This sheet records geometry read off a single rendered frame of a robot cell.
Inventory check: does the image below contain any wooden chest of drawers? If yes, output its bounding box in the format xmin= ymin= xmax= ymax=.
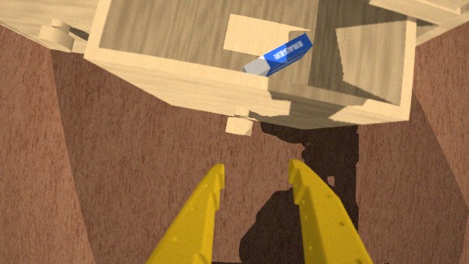
xmin=0 ymin=0 xmax=469 ymax=49

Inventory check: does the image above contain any blue and white eraser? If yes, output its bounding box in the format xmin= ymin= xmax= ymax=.
xmin=242 ymin=33 xmax=313 ymax=77

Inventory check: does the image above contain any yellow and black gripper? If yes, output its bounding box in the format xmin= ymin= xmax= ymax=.
xmin=145 ymin=159 xmax=373 ymax=264

